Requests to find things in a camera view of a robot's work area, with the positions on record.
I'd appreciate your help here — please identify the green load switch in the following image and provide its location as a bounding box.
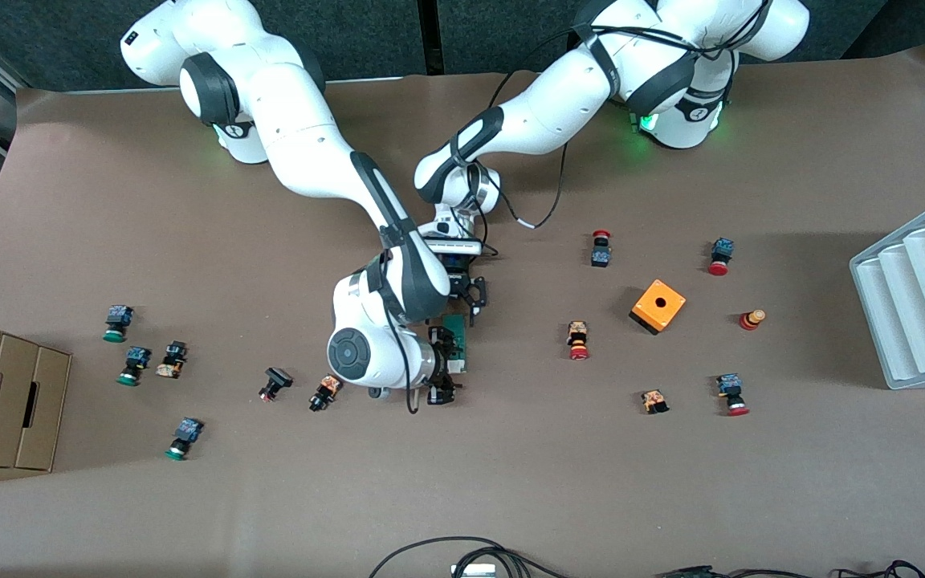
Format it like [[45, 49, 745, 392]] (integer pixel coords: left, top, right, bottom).
[[442, 313, 471, 376]]

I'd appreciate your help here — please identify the black push button orange block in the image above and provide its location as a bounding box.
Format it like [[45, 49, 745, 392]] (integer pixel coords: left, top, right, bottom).
[[308, 373, 343, 413]]

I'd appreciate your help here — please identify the brown table cover sheet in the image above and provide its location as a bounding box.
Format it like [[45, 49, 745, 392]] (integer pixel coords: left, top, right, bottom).
[[0, 44, 925, 578]]

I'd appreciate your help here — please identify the red mushroom button blue block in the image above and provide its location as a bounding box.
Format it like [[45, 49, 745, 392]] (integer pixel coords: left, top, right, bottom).
[[707, 238, 735, 277], [715, 373, 751, 417]]

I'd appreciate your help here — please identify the green mushroom push button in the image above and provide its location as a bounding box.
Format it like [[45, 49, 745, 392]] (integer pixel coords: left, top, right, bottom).
[[116, 346, 152, 387], [165, 417, 205, 462], [102, 304, 136, 344]]

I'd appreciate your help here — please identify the white ribbed plastic tray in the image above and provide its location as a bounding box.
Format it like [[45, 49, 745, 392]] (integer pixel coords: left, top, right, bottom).
[[850, 191, 925, 391]]

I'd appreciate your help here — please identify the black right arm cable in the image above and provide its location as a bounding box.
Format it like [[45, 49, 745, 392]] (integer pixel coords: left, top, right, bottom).
[[365, 245, 431, 416]]

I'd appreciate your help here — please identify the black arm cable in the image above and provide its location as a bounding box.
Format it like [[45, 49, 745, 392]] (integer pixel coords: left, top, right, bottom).
[[475, 71, 569, 231], [365, 245, 431, 416]]

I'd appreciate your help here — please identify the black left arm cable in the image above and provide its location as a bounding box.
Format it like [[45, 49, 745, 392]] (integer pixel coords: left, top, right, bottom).
[[475, 71, 569, 231]]

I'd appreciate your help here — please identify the black looped cable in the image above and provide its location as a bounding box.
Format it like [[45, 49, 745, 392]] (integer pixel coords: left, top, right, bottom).
[[369, 535, 572, 578]]

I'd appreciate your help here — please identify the black rectangular switch red base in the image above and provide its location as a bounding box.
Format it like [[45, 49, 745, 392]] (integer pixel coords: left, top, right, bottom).
[[259, 367, 294, 403]]

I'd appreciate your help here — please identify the orange button enclosure box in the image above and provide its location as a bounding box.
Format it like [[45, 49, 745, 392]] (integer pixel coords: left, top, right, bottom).
[[630, 279, 687, 336]]

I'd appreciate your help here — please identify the black selector switch orange block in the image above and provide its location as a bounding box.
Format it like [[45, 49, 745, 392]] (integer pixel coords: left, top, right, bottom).
[[155, 340, 188, 380]]

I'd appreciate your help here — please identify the black thin cable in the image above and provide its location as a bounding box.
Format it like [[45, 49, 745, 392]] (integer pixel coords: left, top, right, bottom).
[[655, 560, 925, 578]]

